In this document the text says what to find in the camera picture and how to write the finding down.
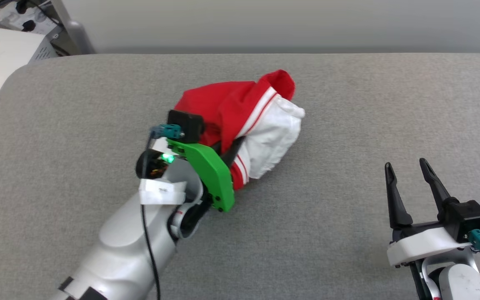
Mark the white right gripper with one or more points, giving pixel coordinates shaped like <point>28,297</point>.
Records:
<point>423,246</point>

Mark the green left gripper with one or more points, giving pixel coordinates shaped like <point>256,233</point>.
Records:
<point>211,175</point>

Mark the red and white basketball jersey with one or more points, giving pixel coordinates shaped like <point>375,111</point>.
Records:
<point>265,133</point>

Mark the left robot arm silver white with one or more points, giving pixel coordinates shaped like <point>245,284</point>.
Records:
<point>123,250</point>

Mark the right robot arm silver white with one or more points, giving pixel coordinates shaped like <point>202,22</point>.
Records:
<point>461,283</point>

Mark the white power strip with plugs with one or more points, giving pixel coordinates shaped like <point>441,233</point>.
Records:
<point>27,16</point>

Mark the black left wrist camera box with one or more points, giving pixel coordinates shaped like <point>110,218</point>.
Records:
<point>186,124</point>

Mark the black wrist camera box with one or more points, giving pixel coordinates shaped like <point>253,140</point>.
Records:
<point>467,218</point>
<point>186,124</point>

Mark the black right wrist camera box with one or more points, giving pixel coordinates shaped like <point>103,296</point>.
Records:
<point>467,218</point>

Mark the teal left camera connector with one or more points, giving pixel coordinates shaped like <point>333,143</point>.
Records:
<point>168,131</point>

